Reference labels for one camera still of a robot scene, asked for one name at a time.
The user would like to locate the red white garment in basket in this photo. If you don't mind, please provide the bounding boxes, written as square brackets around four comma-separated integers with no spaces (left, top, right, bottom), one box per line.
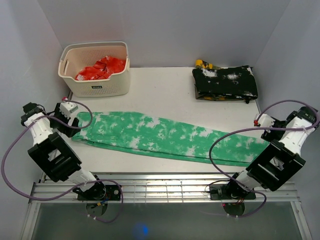
[74,56,126,81]

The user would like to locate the green white tie-dye trousers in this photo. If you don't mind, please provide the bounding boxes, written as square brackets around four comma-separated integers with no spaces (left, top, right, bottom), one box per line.
[72,111,269,167]

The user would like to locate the black white folded trousers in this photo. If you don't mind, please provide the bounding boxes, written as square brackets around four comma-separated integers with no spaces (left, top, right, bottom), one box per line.
[192,65,258,104]

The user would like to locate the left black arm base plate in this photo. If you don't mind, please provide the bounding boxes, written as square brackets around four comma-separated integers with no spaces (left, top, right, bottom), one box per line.
[73,183,121,202]

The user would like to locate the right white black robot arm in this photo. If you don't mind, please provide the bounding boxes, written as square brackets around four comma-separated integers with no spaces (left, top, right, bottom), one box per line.
[209,106,319,200]

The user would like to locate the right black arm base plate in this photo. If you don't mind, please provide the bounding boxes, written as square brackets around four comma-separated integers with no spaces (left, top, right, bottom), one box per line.
[209,184,256,200]

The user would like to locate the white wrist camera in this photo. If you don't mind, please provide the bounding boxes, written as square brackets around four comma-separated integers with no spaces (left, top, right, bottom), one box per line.
[59,101,78,119]
[253,113,276,128]

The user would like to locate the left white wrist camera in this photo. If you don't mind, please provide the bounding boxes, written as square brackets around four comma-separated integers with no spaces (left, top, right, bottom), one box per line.
[59,101,78,119]

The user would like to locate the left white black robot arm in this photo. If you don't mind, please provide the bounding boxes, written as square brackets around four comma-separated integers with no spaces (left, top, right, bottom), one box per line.
[21,99,107,201]

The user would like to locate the cream perforated plastic basket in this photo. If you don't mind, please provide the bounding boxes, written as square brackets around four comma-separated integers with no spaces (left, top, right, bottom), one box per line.
[58,41,131,98]

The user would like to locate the yellow camouflage folded trousers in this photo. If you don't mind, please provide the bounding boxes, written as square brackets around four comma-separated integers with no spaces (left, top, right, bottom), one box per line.
[192,59,250,103]

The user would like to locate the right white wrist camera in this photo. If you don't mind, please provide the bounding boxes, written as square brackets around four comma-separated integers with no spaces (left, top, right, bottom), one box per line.
[253,113,276,128]

